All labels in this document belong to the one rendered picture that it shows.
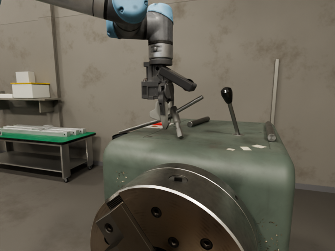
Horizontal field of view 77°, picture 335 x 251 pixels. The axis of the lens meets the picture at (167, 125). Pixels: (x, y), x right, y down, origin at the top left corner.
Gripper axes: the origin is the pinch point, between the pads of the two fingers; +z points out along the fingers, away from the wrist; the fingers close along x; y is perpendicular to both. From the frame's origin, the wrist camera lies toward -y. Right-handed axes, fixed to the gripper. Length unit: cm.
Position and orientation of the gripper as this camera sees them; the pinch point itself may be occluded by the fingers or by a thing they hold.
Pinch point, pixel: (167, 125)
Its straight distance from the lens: 66.8
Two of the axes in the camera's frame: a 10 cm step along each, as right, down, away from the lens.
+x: -3.9, 1.5, -9.1
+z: 0.1, 9.9, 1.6
